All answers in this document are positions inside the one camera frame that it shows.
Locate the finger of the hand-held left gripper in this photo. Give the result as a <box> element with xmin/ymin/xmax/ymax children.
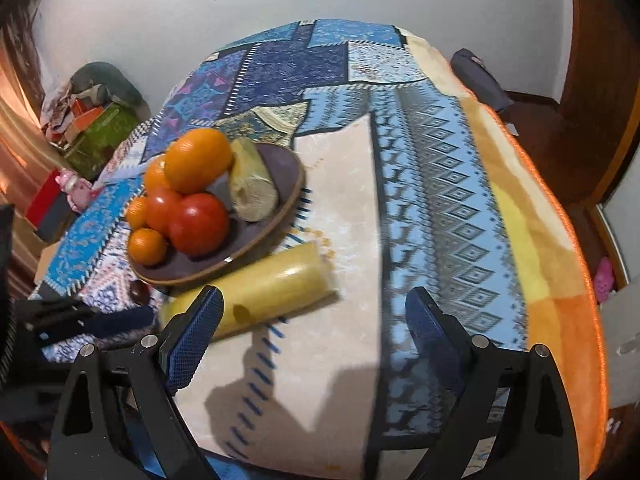
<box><xmin>75</xmin><ymin>305</ymin><xmax>157</xmax><ymax>343</ymax></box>

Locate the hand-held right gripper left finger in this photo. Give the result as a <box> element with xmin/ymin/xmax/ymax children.
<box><xmin>46</xmin><ymin>285</ymin><xmax>226</xmax><ymax>480</ymax></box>

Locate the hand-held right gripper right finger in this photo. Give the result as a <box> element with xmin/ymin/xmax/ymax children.
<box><xmin>405</xmin><ymin>287</ymin><xmax>582</xmax><ymax>480</ymax></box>

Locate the small tangerine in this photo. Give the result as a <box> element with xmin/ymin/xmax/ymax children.
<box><xmin>125</xmin><ymin>196</ymin><xmax>149</xmax><ymax>231</ymax></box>
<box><xmin>127</xmin><ymin>228</ymin><xmax>168</xmax><ymax>267</ymax></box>

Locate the red tomato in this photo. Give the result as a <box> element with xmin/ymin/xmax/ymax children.
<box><xmin>167</xmin><ymin>192</ymin><xmax>231</xmax><ymax>257</ymax></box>
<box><xmin>145</xmin><ymin>186</ymin><xmax>183</xmax><ymax>243</ymax></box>

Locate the dark purple plate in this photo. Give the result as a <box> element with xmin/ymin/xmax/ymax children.
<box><xmin>127</xmin><ymin>142</ymin><xmax>307</xmax><ymax>288</ymax></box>

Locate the large orange with sticker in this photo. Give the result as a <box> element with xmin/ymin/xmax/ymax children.
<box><xmin>143</xmin><ymin>156</ymin><xmax>172</xmax><ymax>193</ymax></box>

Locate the plain orange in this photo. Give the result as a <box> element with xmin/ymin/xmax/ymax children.
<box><xmin>163</xmin><ymin>127</ymin><xmax>235</xmax><ymax>195</ymax></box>

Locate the brown cardboard box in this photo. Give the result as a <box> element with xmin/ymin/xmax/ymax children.
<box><xmin>32</xmin><ymin>242</ymin><xmax>63</xmax><ymax>291</ymax></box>

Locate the dark grey box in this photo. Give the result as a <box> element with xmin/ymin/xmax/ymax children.
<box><xmin>36</xmin><ymin>195</ymin><xmax>78</xmax><ymax>245</ymax></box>

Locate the red box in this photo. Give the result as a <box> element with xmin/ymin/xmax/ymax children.
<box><xmin>24</xmin><ymin>169</ymin><xmax>68</xmax><ymax>228</ymax></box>

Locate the pink rabbit toy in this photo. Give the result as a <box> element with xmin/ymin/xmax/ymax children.
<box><xmin>56</xmin><ymin>170</ymin><xmax>103</xmax><ymax>212</ymax></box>

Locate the blue patchwork printed blanket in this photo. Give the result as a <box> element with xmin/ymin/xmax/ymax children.
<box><xmin>0</xmin><ymin>19</ymin><xmax>610</xmax><ymax>480</ymax></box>

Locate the pink soft toy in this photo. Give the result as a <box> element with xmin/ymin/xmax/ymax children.
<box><xmin>593</xmin><ymin>256</ymin><xmax>616</xmax><ymax>303</ymax></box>

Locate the white cardboard box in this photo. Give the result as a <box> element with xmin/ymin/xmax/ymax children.
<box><xmin>597</xmin><ymin>280</ymin><xmax>640</xmax><ymax>411</ymax></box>

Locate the green bag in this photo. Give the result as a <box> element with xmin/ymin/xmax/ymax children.
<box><xmin>65</xmin><ymin>102</ymin><xmax>141</xmax><ymax>181</ymax></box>

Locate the orange curtain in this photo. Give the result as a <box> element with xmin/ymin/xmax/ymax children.
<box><xmin>0</xmin><ymin>0</ymin><xmax>71</xmax><ymax>211</ymax></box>

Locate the pile of clutter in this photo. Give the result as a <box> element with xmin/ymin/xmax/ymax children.
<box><xmin>40</xmin><ymin>85</ymin><xmax>108</xmax><ymax>143</ymax></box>

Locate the dark bag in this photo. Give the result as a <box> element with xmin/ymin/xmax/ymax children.
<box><xmin>450</xmin><ymin>48</ymin><xmax>516</xmax><ymax>113</ymax></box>

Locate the brown wooden door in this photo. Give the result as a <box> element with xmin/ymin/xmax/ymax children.
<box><xmin>552</xmin><ymin>0</ymin><xmax>640</xmax><ymax>206</ymax></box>

